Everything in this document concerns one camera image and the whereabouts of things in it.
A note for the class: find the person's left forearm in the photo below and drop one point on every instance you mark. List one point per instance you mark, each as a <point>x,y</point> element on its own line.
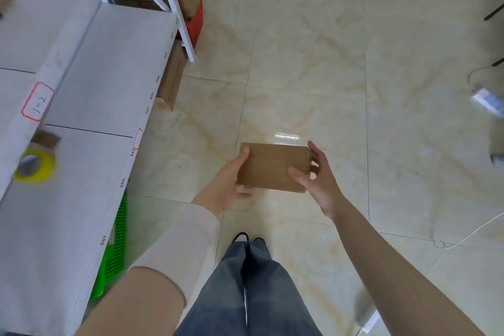
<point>157,276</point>

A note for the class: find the red plastic bin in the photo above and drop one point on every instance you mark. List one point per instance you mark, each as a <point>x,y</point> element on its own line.
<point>193,24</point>

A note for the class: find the black stand leg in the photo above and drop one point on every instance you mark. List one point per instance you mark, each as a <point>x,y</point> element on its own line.
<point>498,62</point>
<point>494,13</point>

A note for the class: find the small red-bordered label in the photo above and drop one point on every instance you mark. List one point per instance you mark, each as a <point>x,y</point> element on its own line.
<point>138,139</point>

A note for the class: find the person's right forearm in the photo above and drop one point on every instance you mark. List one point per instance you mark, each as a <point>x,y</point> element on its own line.
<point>393,276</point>

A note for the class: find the brown cardboard item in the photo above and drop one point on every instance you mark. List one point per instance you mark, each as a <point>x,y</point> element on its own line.
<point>4,1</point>

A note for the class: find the person's left hand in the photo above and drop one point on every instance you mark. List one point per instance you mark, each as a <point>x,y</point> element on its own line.
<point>220,190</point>

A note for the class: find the small cardboard piece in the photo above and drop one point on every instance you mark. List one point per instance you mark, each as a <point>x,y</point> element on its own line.
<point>46,138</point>

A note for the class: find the person's left thumb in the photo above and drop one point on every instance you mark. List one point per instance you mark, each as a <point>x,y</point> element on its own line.
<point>243,193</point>

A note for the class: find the person's right hand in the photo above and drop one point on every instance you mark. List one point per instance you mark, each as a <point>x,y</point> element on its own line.
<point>323,186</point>

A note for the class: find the green plastic basket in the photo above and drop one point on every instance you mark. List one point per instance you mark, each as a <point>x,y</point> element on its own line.
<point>114,249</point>

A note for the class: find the white metal shelf unit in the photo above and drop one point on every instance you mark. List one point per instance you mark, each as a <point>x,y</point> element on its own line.
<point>98,72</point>

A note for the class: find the brown cardboard box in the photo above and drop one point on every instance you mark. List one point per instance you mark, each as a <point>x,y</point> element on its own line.
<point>269,168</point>

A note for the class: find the yellow tape roll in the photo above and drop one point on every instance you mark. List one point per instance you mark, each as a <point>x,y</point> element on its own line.
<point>37,164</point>

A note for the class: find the white power strip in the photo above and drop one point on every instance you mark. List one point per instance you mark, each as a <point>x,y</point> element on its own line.
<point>489,101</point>

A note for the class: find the red-bordered white label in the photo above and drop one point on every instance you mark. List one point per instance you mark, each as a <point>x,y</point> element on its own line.
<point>38,102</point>

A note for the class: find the person's right thumb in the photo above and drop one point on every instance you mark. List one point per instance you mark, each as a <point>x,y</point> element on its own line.
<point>299,175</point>

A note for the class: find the blue jeans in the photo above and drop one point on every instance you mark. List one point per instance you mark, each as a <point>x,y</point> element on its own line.
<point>244,292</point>

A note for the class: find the black shoe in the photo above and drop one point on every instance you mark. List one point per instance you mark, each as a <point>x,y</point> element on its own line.
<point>240,237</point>
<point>258,240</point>

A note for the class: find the flat cardboard box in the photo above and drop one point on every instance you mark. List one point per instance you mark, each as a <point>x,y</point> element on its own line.
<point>172,76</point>

